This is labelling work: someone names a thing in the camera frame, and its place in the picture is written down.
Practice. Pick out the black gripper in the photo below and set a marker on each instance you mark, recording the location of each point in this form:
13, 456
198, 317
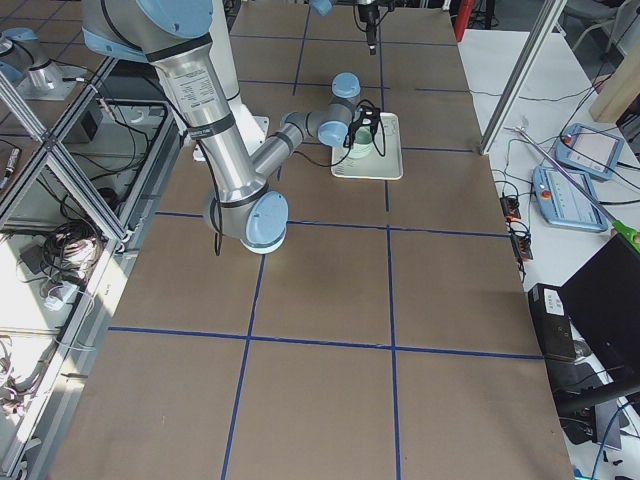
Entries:
354, 131

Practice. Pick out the light green bowl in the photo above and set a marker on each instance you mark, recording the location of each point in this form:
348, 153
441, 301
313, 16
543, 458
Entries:
361, 145

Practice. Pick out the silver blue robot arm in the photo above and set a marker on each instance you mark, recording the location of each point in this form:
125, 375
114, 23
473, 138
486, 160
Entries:
187, 42

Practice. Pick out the third robot base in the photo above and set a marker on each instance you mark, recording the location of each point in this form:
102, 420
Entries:
27, 65

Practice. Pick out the white rectangular tray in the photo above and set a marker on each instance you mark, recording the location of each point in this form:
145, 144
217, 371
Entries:
383, 163

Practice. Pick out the blue teach pendant near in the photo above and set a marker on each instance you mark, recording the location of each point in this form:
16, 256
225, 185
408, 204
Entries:
562, 205

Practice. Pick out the blue teach pendant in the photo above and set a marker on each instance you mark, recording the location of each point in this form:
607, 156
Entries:
589, 150
562, 205

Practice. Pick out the blue teach pendant far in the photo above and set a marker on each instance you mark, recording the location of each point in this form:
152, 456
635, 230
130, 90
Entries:
589, 150

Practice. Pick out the wooden board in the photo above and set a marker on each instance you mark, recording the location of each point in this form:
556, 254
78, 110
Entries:
619, 90

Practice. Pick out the black computer box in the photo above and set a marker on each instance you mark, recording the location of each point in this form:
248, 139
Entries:
551, 324

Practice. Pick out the white power strip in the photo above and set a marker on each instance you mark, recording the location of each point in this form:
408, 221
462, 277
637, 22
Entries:
60, 294

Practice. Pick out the aluminium frame post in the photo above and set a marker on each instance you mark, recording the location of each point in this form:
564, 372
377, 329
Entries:
543, 26

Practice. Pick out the green handled grabber stick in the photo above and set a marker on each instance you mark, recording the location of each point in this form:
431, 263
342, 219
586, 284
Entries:
628, 233

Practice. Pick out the aluminium frame rail left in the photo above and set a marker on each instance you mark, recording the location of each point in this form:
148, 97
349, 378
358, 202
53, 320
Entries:
51, 152

